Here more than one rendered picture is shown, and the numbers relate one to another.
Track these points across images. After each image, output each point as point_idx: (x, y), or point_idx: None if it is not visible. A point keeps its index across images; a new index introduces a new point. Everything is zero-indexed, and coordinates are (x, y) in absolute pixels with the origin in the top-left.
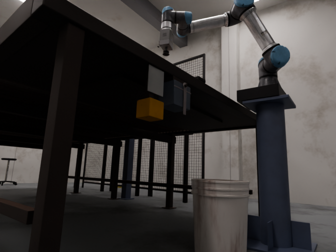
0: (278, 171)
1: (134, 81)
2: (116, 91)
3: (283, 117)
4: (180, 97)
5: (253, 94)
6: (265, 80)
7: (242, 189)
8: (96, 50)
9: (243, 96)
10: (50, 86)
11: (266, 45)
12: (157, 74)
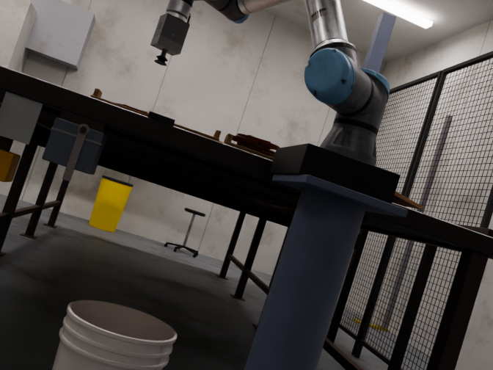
0: (263, 354)
1: (56, 112)
2: None
3: (329, 233)
4: (65, 149)
5: (283, 163)
6: (329, 133)
7: (97, 345)
8: None
9: (275, 164)
10: None
11: (314, 47)
12: (23, 108)
